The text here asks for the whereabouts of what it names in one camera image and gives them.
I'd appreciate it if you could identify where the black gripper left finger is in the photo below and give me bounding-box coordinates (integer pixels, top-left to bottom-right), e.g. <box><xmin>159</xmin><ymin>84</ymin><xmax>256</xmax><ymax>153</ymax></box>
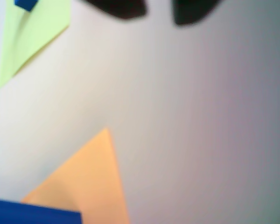
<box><xmin>81</xmin><ymin>0</ymin><xmax>147</xmax><ymax>21</ymax></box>

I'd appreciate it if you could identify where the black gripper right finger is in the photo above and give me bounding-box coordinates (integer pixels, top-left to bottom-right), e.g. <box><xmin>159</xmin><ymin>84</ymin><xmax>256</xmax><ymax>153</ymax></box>
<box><xmin>172</xmin><ymin>0</ymin><xmax>221</xmax><ymax>26</ymax></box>

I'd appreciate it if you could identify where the green paper square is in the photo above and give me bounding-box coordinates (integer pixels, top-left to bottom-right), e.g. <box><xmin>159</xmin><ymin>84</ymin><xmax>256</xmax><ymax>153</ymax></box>
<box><xmin>0</xmin><ymin>0</ymin><xmax>72</xmax><ymax>89</ymax></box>

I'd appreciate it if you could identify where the orange paper square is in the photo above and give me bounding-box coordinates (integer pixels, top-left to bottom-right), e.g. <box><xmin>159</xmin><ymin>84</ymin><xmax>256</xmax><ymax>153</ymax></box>
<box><xmin>21</xmin><ymin>127</ymin><xmax>131</xmax><ymax>224</ymax></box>

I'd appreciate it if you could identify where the small blue cube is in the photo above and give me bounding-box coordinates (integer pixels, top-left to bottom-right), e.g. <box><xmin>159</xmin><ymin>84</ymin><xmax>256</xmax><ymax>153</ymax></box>
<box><xmin>14</xmin><ymin>0</ymin><xmax>39</xmax><ymax>12</ymax></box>

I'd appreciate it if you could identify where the large blue cube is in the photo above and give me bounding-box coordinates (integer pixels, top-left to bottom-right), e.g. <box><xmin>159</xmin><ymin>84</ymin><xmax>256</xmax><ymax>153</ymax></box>
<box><xmin>0</xmin><ymin>197</ymin><xmax>83</xmax><ymax>224</ymax></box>

